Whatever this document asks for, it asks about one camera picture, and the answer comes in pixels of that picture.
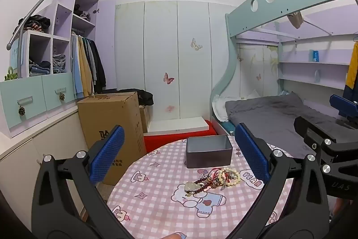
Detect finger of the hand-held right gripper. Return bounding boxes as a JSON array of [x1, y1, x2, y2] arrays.
[[329, 93, 358, 127], [294, 116, 358, 169]]

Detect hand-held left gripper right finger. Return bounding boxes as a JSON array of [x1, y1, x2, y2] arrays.
[[224, 124, 330, 239]]

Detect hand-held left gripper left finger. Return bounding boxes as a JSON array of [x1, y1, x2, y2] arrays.
[[31, 125, 132, 239]]

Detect cream bead bracelet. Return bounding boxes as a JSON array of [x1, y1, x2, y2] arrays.
[[217, 168, 241, 188]]

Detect red string bracelet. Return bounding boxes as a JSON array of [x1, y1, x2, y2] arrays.
[[208, 168, 225, 181]]

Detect grey metal tin box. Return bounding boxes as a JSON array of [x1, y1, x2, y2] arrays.
[[185, 135, 233, 169]]

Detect dark red bead bracelet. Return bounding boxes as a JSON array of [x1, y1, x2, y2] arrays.
[[195, 175, 222, 195]]

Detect pale jade pendant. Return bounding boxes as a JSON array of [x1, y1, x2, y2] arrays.
[[183, 182, 203, 196]]

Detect blue mattress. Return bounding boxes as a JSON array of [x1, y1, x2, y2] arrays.
[[224, 121, 236, 136]]

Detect yellow and navy jacket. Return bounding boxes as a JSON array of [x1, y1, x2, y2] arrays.
[[343, 41, 358, 101]]

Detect grey blanket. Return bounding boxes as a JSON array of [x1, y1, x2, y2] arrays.
[[225, 93, 351, 159]]

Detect large cardboard box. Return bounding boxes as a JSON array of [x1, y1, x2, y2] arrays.
[[77, 91, 147, 186]]

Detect pink checkered tablecloth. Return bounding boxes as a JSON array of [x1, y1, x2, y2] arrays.
[[107, 135, 294, 239]]

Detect small cardboard box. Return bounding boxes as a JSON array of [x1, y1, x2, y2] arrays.
[[139, 106, 150, 133]]

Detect white pillow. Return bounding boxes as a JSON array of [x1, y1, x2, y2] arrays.
[[212, 89, 261, 122]]

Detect mint green cabinet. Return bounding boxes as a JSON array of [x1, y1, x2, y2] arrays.
[[0, 107, 90, 228]]

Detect black bag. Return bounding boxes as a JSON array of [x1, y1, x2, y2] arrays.
[[136, 89, 154, 107]]

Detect white step board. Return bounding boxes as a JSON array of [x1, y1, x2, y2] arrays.
[[147, 116, 209, 136]]

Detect yellow hanging hoodie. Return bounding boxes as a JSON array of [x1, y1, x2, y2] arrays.
[[78, 37, 93, 98]]

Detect black hanging jacket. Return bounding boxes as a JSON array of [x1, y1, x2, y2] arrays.
[[90, 40, 107, 94]]

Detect mint green drawer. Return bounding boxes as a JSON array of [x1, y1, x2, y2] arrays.
[[0, 79, 47, 130], [42, 72, 76, 111]]

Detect light blue hanging shirt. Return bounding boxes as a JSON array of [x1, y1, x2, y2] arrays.
[[70, 34, 83, 100]]

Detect beige hanging cloth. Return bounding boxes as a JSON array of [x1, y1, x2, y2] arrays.
[[288, 12, 304, 29]]

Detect dark green hanging shirt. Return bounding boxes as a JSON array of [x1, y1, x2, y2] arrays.
[[85, 39, 94, 80]]

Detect folded grey clothes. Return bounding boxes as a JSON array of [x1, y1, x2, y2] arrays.
[[53, 54, 67, 74]]

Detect lilac cabinet door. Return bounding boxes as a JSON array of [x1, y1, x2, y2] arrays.
[[96, 0, 117, 91]]

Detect folded blue jeans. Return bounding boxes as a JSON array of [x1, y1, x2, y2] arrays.
[[29, 60, 51, 77]]

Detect white wardrobe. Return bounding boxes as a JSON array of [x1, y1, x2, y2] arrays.
[[115, 0, 239, 130]]

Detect small green toy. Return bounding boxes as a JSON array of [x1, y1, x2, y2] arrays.
[[4, 67, 18, 81]]

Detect dark clothes in cubby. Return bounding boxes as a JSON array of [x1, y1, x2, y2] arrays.
[[73, 4, 92, 22]]

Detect lilac cubby shelf unit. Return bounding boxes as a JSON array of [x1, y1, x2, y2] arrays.
[[21, 0, 100, 79]]

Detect pile of dark clothes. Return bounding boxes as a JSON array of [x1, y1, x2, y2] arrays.
[[18, 15, 51, 32]]

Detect lilac wall shelf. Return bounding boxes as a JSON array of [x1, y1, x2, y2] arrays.
[[277, 40, 356, 90]]

